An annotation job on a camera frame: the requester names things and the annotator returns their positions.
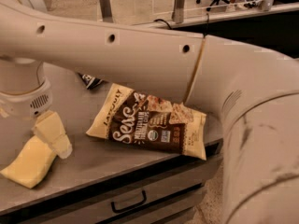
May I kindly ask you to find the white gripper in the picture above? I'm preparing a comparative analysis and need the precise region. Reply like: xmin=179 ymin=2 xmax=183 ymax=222
xmin=0 ymin=78 xmax=73 ymax=159

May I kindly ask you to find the yellow sponge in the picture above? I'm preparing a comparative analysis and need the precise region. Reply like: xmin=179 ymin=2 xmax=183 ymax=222
xmin=0 ymin=136 xmax=56 ymax=189

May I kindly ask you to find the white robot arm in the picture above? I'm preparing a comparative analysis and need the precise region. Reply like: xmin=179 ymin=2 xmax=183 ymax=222
xmin=0 ymin=0 xmax=299 ymax=224

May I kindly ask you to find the dark blue snack bag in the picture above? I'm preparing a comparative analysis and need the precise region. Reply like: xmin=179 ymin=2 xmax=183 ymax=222
xmin=78 ymin=73 xmax=103 ymax=90

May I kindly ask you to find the brown cream chip bag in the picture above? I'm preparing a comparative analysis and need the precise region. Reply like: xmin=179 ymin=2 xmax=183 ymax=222
xmin=87 ymin=84 xmax=206 ymax=160

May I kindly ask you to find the grey drawer with black handle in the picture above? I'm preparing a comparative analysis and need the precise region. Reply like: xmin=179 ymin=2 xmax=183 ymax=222
xmin=20 ymin=154 xmax=222 ymax=224

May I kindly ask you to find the metal glass bracket left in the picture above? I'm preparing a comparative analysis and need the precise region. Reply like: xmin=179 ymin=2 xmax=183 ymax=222
xmin=99 ymin=0 xmax=113 ymax=23

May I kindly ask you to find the metal glass bracket middle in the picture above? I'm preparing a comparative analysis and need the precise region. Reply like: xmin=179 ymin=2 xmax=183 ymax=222
xmin=172 ymin=0 xmax=185 ymax=23

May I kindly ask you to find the black cable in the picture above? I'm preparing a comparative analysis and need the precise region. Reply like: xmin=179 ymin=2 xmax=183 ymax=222
xmin=153 ymin=12 xmax=210 ymax=37

